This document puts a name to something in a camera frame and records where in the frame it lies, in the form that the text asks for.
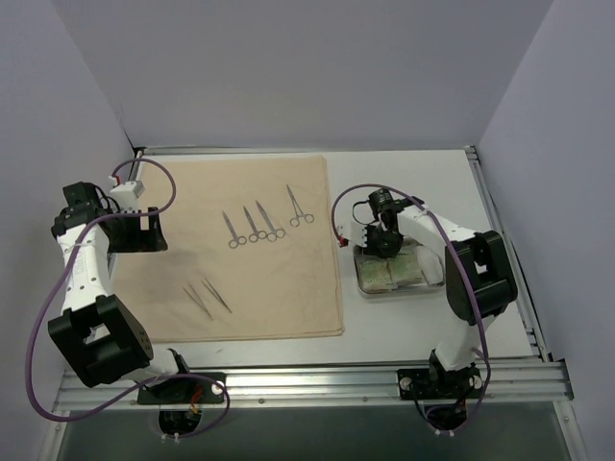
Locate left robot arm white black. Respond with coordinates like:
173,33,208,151
48,181,194,402

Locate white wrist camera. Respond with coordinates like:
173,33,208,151
335,221,369,248
109,176,145,213

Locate stainless steel tray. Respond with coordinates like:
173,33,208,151
353,239,445,298

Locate small steel scissors left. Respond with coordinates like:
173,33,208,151
222,211,247,249

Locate steel tweezers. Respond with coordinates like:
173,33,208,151
201,279,233,313
183,283,213,320

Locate purple cable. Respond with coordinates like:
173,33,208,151
331,183,493,432
24,158,232,439

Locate long steel scissors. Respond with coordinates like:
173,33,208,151
256,201,286,242

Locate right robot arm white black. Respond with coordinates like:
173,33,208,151
363,188,518,397

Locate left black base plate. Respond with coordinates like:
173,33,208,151
136,372,226,405

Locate steel hemostat forceps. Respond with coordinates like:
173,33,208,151
286,185,315,228

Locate green glove packet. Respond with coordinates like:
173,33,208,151
357,257,392,293
387,253,424,286

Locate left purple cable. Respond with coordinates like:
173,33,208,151
24,158,232,439

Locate aluminium front rail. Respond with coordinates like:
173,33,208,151
52,360,576,409

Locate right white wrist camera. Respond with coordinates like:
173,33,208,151
335,221,369,248

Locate white gauze pad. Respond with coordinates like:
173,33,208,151
416,246,445,286

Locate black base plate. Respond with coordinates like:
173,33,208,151
136,372,226,405
397,366,483,400

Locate beige cloth mat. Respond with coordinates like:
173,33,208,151
113,156,343,342

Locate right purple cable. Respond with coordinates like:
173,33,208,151
331,183,493,432

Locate aluminium right side rail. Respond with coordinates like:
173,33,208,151
462,145,554,362

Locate aluminium rail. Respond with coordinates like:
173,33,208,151
52,360,576,409
462,145,554,362

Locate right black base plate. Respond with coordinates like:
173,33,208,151
397,366,483,400

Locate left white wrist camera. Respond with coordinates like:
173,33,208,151
109,176,145,213

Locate small steel scissors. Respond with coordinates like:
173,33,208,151
222,211,247,249
243,206,267,243

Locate small steel scissors middle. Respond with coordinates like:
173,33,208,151
243,206,267,243

